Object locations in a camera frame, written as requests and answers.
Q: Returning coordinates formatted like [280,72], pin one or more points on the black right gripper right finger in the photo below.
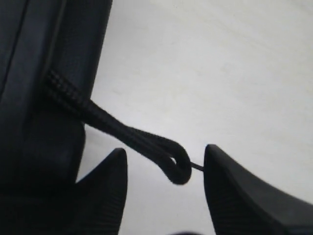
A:
[240,203]

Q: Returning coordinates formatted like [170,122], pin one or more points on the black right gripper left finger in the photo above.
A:
[93,206]

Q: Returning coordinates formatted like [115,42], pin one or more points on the black plastic carrying case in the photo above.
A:
[41,144]

